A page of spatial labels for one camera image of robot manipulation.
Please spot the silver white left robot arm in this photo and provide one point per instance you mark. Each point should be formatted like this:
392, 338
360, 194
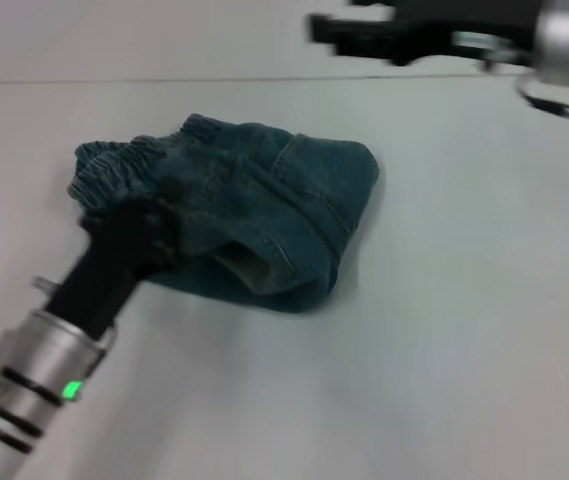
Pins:
29, 380

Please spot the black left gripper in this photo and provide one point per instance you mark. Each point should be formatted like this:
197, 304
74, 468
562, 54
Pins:
109, 265

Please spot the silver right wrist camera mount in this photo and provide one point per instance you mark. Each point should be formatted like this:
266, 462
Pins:
554, 100

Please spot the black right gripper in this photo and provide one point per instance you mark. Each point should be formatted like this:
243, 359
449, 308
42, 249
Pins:
464, 25

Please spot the blue denim shorts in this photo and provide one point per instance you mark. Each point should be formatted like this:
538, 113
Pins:
264, 210

